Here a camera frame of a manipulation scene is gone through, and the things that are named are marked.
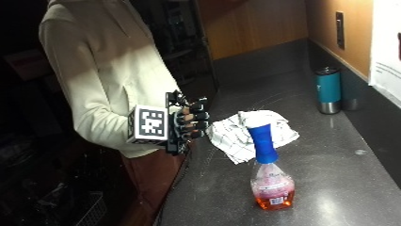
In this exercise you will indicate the teal travel mug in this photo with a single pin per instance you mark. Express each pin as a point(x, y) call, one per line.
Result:
point(328, 91)

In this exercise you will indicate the the person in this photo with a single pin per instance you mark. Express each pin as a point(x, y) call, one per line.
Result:
point(104, 62)

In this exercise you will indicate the black wall outlet plate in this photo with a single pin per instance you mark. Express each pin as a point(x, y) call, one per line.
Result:
point(340, 29)

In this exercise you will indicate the white marker cube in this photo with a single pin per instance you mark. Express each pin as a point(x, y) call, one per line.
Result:
point(148, 125)

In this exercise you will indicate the white checked cloth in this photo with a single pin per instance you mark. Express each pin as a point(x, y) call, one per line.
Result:
point(233, 133)

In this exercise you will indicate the white paper sheet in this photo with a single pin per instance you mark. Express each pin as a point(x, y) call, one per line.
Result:
point(387, 47)

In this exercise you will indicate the spray bottle with orange liquid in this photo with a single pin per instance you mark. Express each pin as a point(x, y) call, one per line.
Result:
point(269, 175)

